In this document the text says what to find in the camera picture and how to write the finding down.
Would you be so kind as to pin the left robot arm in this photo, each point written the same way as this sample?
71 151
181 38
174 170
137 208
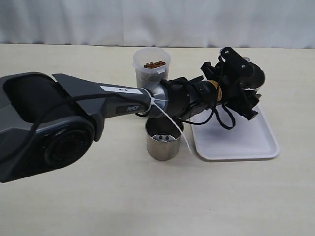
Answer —
50 122

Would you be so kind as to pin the steel mug with pellets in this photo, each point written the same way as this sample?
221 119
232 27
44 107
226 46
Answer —
255 81
162 145

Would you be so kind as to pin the white backdrop curtain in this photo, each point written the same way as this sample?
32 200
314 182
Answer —
161 23

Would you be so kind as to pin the translucent plastic tall container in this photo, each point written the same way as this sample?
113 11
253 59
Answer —
151 64

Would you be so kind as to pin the white rectangular plastic tray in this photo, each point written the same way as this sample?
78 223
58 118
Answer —
248 140

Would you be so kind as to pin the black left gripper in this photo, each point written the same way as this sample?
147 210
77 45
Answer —
234 69

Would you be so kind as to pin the white zip tie left arm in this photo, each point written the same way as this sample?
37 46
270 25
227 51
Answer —
195 102

